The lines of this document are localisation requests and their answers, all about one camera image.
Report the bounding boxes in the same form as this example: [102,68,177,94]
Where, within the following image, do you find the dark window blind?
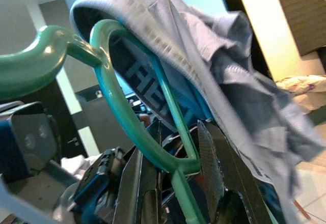
[274,0,326,57]

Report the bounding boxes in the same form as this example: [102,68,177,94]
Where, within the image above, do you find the beige bed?
[276,74,326,113]

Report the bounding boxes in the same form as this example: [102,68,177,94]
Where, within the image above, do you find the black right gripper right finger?
[197,119,272,224]

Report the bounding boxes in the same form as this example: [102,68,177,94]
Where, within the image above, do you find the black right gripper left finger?
[112,121,166,224]

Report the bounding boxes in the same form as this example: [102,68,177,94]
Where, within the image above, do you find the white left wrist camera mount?
[0,101,77,224]

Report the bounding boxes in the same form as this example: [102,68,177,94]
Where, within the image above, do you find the teal plastic clothes hanger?
[0,19,207,224]

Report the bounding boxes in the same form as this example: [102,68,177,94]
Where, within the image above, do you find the pale grey printed shorts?
[70,0,326,224]

